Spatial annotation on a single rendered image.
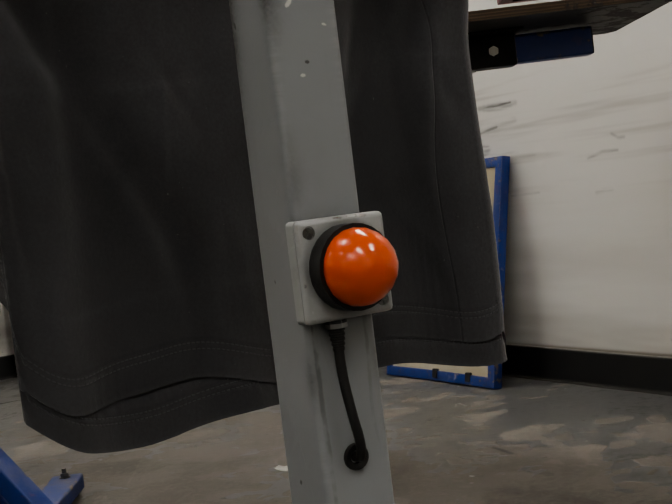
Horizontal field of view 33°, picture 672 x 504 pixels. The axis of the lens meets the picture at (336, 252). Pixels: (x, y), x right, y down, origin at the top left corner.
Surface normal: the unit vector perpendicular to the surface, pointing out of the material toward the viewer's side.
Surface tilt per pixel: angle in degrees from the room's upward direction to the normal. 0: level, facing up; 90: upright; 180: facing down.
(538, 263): 90
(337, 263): 81
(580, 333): 90
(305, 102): 90
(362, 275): 100
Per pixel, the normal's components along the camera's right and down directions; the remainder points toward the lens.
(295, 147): 0.51, -0.02
